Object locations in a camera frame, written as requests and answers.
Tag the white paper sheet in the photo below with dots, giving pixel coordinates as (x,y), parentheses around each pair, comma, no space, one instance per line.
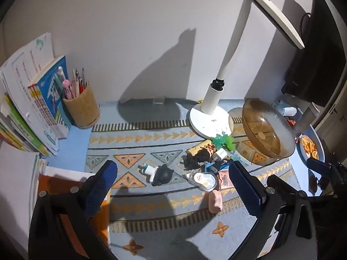
(16,189)

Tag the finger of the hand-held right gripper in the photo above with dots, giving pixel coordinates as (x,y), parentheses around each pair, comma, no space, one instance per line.
(317,165)
(315,183)

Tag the pink eraser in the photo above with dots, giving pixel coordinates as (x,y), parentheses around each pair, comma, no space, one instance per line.
(215,201)

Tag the light blue desk pad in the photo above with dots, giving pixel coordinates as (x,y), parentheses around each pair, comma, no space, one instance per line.
(71,149)

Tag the pink small box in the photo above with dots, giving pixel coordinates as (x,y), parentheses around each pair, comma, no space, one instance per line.
(224,179)

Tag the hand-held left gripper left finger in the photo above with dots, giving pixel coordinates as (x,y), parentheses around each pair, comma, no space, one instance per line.
(100,187)

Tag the orange box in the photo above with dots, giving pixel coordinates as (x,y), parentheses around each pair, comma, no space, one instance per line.
(104,222)

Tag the blue patterned mat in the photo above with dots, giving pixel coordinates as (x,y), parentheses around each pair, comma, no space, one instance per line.
(151,146)

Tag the white small cap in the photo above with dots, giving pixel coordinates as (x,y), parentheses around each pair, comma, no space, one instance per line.
(288,111)

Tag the amber ribbed glass bowl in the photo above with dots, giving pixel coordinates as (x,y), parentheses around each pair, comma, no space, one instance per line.
(260,124)

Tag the grey blue plate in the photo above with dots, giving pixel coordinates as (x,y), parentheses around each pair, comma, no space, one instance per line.
(321,147)

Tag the black monitor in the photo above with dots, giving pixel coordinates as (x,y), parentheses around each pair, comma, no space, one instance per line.
(317,59)

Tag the pale yellow rectangular block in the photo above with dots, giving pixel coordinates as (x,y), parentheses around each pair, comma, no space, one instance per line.
(196,149)

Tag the green plastic toy plant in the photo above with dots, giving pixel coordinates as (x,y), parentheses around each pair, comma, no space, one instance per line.
(226,142)

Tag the black bear figurine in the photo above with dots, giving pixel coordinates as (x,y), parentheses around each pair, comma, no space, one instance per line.
(162,174)

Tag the blue tube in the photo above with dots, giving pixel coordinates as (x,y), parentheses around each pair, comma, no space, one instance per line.
(210,167)

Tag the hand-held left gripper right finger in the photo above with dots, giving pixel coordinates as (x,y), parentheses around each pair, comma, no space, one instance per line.
(245,189)

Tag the bunch of pens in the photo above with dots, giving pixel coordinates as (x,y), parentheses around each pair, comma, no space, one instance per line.
(67,88)

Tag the row of books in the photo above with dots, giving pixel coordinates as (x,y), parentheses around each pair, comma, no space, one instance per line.
(24,59)

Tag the white small bottle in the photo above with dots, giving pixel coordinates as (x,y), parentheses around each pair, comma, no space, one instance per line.
(149,170)

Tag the green spine books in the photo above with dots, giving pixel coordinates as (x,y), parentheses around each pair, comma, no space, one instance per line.
(16,130)

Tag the white desk lamp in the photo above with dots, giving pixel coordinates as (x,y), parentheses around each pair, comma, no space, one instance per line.
(217,97)

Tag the white wall charger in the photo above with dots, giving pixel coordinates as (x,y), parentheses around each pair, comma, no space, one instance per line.
(220,155)

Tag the grey metal cylinder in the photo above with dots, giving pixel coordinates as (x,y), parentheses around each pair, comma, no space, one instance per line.
(306,119)

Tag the woven bamboo pen holder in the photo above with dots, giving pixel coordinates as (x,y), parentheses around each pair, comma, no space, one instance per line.
(82,111)

